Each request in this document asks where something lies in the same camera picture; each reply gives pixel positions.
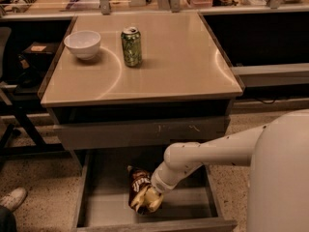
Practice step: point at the black office chair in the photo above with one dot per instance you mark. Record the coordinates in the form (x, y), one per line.
(8, 132)

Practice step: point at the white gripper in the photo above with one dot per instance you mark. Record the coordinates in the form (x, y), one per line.
(158, 182)

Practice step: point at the white shoe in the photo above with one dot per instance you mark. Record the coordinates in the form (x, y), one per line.
(13, 200)

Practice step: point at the closed grey top drawer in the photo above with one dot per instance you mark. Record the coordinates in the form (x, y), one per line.
(140, 133)

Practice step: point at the grey drawer cabinet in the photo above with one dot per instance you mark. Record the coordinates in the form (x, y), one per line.
(183, 73)

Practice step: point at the brown sea salt chip bag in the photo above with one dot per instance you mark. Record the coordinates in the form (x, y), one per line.
(139, 179)

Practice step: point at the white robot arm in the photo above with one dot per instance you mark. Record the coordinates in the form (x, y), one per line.
(278, 156)

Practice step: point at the green soda can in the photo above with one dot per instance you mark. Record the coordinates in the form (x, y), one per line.
(131, 45)

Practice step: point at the black coiled spring object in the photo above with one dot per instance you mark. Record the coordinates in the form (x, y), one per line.
(21, 6)

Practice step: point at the open grey middle drawer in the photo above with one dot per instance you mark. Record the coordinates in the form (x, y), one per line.
(102, 204)

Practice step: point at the white bowl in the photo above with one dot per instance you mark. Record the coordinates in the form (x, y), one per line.
(83, 44)

